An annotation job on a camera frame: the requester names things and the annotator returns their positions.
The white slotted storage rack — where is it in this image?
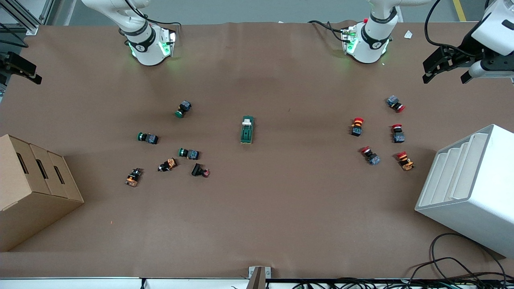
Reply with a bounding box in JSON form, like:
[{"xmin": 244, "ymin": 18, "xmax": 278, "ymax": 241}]
[{"xmin": 415, "ymin": 124, "xmax": 514, "ymax": 258}]

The black cable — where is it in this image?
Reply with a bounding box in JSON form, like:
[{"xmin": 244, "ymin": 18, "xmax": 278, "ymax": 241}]
[
  {"xmin": 308, "ymin": 20, "xmax": 347, "ymax": 43},
  {"xmin": 430, "ymin": 233, "xmax": 508, "ymax": 281},
  {"xmin": 0, "ymin": 23, "xmax": 29, "ymax": 48},
  {"xmin": 124, "ymin": 0, "xmax": 182, "ymax": 28},
  {"xmin": 424, "ymin": 0, "xmax": 466, "ymax": 53},
  {"xmin": 293, "ymin": 276, "xmax": 514, "ymax": 289}
]

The aluminium profile post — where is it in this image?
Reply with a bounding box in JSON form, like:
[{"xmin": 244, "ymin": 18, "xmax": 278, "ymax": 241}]
[{"xmin": 248, "ymin": 266, "xmax": 271, "ymax": 289}]

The brown cardboard box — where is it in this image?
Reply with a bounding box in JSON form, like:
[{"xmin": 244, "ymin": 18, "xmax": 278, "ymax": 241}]
[{"xmin": 0, "ymin": 134, "xmax": 85, "ymax": 252}]

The brown table mat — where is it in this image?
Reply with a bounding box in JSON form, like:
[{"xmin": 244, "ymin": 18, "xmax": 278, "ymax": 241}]
[{"xmin": 0, "ymin": 22, "xmax": 514, "ymax": 279}]

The aluminium frame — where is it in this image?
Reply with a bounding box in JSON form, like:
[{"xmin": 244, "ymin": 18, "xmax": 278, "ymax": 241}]
[{"xmin": 0, "ymin": 0, "xmax": 55, "ymax": 36}]

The green load switch cream base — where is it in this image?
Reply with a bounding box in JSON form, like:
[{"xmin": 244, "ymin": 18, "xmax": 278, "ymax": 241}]
[{"xmin": 240, "ymin": 116, "xmax": 256, "ymax": 145}]

